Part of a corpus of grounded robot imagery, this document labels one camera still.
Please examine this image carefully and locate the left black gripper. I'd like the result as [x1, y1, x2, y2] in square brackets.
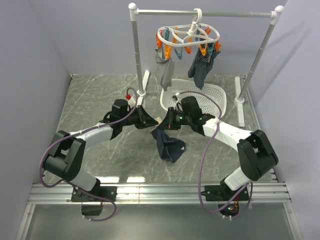
[121, 105, 159, 129]

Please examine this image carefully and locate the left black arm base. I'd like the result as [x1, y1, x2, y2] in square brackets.
[70, 184, 117, 219]

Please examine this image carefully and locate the aluminium mounting rail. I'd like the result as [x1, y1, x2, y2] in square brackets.
[27, 182, 291, 205]

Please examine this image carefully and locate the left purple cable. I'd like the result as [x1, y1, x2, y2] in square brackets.
[39, 87, 139, 222]

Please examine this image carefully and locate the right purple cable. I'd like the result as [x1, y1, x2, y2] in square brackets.
[179, 90, 254, 219]

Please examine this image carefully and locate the striped hanging underwear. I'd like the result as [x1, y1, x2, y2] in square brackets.
[187, 49, 220, 90]

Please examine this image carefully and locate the white round clip hanger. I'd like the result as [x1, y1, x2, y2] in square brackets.
[155, 8, 221, 60]

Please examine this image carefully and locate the purple cable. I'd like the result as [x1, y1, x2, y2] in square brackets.
[39, 87, 139, 222]
[179, 90, 254, 219]

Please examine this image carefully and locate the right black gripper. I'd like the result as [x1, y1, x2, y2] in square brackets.
[157, 107, 192, 131]

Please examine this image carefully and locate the navy blue underwear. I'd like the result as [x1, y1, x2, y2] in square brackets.
[151, 128, 186, 163]

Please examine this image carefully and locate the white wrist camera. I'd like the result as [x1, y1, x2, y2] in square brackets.
[125, 94, 137, 108]
[172, 92, 182, 104]

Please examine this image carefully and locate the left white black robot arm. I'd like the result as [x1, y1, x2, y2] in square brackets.
[39, 99, 158, 201]

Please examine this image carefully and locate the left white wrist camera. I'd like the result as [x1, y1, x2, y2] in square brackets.
[125, 94, 137, 108]

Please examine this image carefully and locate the white perforated laundry basket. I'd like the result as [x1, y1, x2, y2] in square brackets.
[160, 78, 227, 117]

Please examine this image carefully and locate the grey hanging underwear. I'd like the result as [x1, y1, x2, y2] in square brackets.
[154, 48, 175, 91]

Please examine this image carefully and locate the white metal clothes rack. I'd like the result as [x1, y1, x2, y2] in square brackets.
[128, 2, 285, 127]

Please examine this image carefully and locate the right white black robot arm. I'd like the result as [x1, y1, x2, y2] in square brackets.
[157, 96, 279, 200]

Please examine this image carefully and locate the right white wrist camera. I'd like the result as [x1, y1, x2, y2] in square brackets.
[172, 92, 182, 104]

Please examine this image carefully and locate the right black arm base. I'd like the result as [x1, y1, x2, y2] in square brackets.
[201, 183, 253, 220]

